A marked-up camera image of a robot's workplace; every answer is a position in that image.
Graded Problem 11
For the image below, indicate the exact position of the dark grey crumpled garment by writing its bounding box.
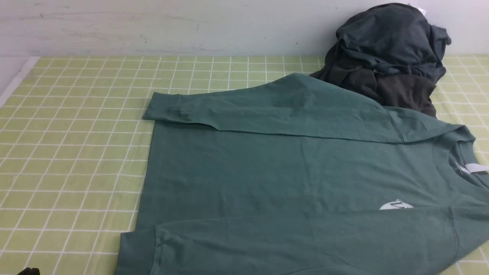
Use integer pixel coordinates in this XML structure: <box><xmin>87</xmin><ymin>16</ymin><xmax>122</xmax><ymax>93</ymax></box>
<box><xmin>311</xmin><ymin>3</ymin><xmax>451</xmax><ymax>117</ymax></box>

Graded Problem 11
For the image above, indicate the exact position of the green checkered tablecloth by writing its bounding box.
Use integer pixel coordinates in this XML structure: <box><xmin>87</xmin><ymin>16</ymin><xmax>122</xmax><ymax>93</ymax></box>
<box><xmin>0</xmin><ymin>55</ymin><xmax>489</xmax><ymax>275</ymax></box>

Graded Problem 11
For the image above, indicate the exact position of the green long-sleeve top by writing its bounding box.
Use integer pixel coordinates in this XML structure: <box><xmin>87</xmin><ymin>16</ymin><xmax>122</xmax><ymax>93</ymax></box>
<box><xmin>115</xmin><ymin>73</ymin><xmax>488</xmax><ymax>275</ymax></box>

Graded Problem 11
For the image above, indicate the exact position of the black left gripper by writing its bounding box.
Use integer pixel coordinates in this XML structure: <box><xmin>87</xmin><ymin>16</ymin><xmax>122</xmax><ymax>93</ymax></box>
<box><xmin>17</xmin><ymin>268</ymin><xmax>40</xmax><ymax>275</ymax></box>

